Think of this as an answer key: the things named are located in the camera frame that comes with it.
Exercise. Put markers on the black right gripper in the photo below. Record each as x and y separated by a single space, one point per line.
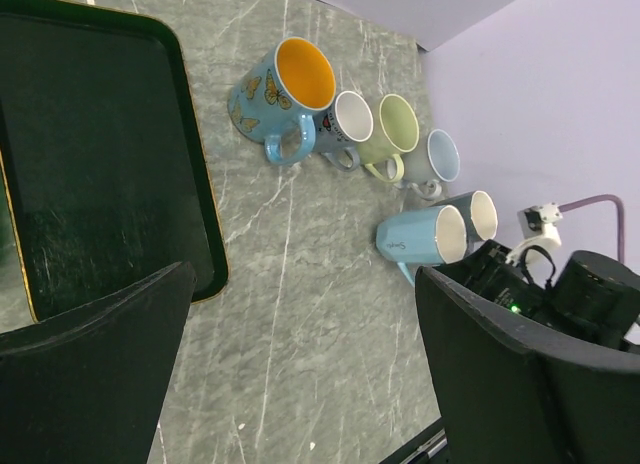
487 273

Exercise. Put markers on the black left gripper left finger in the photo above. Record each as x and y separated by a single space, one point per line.
88 385

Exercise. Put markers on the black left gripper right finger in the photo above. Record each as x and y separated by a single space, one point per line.
511 390

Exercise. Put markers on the dark grey faceted mug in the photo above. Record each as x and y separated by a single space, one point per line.
478 212

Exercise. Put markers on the light blue faceted mug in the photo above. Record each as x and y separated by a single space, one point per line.
431 236

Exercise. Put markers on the white grey mug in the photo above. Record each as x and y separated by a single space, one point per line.
434 162

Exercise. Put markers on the light green mug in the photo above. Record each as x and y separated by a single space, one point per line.
396 132

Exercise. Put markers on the lavender blue small mug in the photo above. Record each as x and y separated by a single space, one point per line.
347 122

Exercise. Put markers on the blue butterfly mug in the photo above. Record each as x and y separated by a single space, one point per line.
275 103

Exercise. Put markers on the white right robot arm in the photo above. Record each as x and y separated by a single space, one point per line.
593 298

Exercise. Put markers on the black tray gold rim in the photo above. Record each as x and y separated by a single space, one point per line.
103 165

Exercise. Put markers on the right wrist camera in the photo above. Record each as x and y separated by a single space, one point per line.
539 227

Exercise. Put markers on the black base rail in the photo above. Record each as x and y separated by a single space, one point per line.
426 447

